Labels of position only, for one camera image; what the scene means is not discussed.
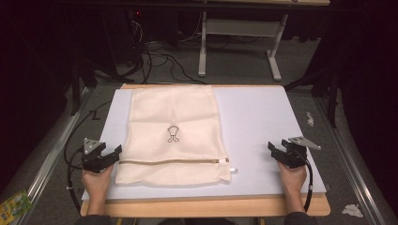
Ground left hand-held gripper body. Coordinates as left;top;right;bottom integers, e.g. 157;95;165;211
81;138;111;173

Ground white foam board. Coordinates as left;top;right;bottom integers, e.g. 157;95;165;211
82;85;328;202

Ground crumpled white paper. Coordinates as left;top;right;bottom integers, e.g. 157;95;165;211
341;203;364;218

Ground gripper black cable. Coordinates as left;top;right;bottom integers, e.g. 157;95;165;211
294;149;314;214
63;98;113;214

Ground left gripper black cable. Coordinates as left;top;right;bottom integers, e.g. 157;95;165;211
63;98;113;214

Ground black floor cables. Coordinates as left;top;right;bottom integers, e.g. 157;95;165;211
93;18;207;85

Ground green yellow packet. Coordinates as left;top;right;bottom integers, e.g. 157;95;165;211
0;189;34;225

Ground wooden table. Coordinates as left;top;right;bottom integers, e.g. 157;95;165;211
80;82;331;218

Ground black stand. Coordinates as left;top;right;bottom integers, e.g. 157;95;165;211
69;46;132;117
283;65;343;129

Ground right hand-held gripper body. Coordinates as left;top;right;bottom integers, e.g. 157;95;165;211
277;136;322;170

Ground metal floor rail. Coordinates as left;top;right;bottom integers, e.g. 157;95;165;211
314;97;388;225
13;87;95;225

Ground white metal desk frame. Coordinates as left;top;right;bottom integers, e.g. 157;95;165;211
197;10;289;83

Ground person's right hand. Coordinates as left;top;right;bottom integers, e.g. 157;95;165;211
277;161;308;195

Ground cream mesh laundry bag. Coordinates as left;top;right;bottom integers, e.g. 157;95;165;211
115;84;239;188

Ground person's left hand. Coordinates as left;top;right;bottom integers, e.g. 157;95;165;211
81;164;115;204

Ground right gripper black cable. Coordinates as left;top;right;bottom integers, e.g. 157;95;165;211
294;149;314;214

